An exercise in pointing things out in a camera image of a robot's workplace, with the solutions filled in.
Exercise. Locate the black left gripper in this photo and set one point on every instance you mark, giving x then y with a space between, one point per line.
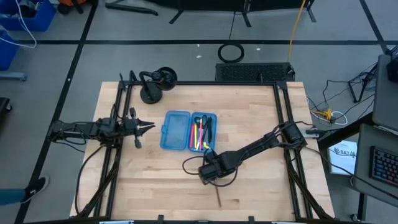
132 127

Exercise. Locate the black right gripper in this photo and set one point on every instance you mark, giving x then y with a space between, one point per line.
214 166

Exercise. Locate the brown pencil with blue eraser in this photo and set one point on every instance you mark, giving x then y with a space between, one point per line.
218 196

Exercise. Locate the blue plastic supply box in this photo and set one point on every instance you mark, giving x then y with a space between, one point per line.
175 130

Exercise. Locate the pink highlighter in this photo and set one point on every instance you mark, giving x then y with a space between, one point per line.
191 137

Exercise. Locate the pink pencil with yellow eraser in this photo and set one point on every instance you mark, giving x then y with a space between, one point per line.
200 133

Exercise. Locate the black scissors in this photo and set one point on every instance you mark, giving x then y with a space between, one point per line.
204 118

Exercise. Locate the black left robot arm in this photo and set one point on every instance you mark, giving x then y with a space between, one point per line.
84 129

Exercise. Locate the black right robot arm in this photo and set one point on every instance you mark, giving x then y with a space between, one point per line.
248 149

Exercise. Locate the black desk lamp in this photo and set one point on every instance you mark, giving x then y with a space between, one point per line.
151 95

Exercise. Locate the black floor stand bar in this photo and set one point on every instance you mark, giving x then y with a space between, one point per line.
130 8

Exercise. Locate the black perforated computer case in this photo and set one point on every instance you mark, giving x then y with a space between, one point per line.
255 72

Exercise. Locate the person's foot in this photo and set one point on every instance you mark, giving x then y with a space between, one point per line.
35 188

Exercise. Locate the yellow power plug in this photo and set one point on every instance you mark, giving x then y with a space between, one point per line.
323 114

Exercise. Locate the white printed paper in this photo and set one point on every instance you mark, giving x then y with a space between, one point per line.
343 157

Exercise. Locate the black room divider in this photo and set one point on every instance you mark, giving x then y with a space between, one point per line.
224 4

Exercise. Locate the blue storage bin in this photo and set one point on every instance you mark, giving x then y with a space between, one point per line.
6 49
46 15

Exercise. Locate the person's leg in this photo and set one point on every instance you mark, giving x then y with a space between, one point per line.
11 196

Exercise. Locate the black keyboard with coloured keys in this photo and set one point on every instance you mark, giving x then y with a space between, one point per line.
384 166

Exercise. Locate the grey desk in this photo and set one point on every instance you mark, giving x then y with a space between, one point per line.
385 102

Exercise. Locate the black table frame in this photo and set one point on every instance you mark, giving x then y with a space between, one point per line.
202 83

